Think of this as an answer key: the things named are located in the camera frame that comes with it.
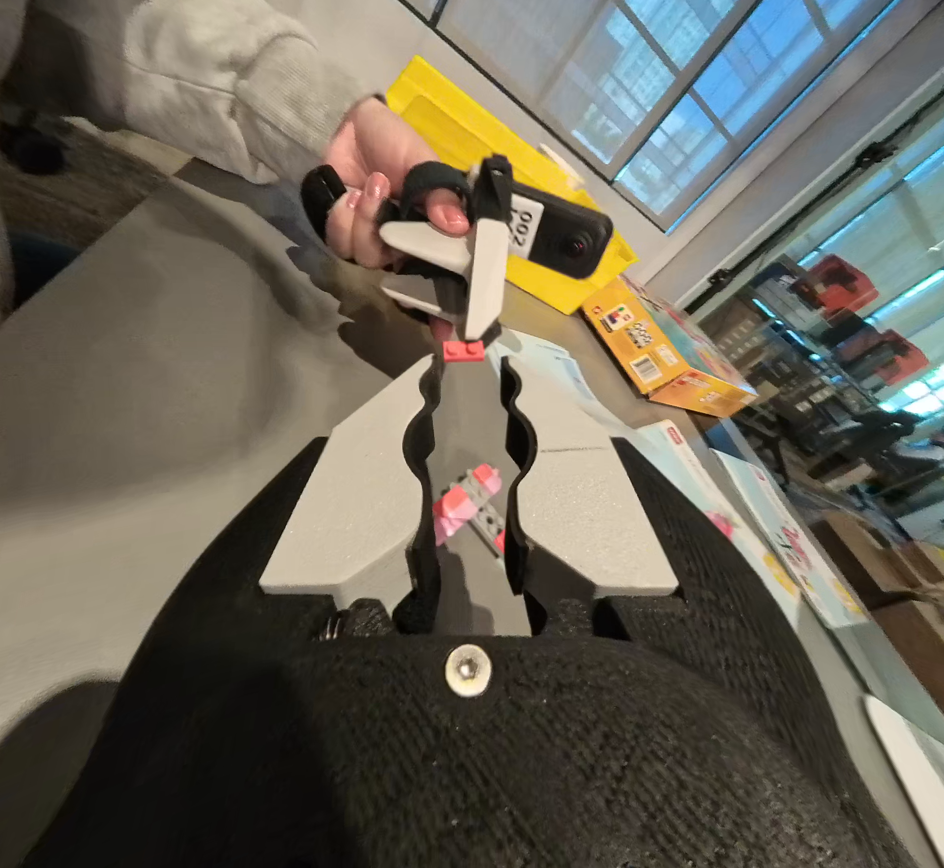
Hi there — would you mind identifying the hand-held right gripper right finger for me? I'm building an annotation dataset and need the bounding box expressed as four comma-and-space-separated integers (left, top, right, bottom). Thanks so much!
499, 355, 679, 636

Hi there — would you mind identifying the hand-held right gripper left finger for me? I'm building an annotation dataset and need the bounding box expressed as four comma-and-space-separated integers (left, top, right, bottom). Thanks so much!
258, 353, 443, 636

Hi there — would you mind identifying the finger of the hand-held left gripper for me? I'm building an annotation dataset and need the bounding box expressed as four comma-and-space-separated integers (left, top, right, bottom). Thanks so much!
463, 217, 511, 343
430, 270, 472, 339

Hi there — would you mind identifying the pink grey brick assembly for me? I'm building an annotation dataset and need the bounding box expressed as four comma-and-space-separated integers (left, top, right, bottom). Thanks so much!
432, 462, 511, 558

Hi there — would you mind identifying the light blue instruction booklet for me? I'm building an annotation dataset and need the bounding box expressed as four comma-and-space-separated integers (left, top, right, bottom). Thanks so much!
487, 326, 617, 445

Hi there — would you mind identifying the yellow plastic bin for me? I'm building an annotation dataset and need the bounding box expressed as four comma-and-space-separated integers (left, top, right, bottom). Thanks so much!
385, 55, 640, 317

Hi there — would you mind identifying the person's left forearm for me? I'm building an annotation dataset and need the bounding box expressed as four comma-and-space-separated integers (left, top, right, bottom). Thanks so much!
0, 0, 370, 186

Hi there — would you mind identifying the person's left hand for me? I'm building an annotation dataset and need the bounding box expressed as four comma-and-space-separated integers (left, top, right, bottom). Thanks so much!
323, 97, 473, 271

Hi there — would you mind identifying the instruction booklet with pink bird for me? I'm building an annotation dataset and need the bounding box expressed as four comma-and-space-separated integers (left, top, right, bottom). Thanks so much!
636, 419, 805, 626

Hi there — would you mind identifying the orange brick set box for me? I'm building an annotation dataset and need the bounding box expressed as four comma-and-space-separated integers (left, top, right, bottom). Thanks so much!
581, 276, 759, 419

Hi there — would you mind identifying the instruction booklet with flamingo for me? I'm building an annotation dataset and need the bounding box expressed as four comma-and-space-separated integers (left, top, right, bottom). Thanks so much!
711, 449, 873, 629

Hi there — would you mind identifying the red 3D printer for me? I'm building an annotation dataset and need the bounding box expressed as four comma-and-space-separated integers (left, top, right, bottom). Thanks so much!
793, 254, 880, 316
848, 328, 932, 388

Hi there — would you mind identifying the cardboard box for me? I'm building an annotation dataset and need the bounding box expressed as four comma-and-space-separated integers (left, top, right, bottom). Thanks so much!
811, 510, 944, 662

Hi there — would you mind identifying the black stand pole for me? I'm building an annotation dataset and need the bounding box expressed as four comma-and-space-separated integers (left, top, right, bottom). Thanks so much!
675, 92, 944, 310

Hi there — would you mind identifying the window with grey frame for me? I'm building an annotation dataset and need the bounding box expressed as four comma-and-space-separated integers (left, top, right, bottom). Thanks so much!
310, 0, 944, 233

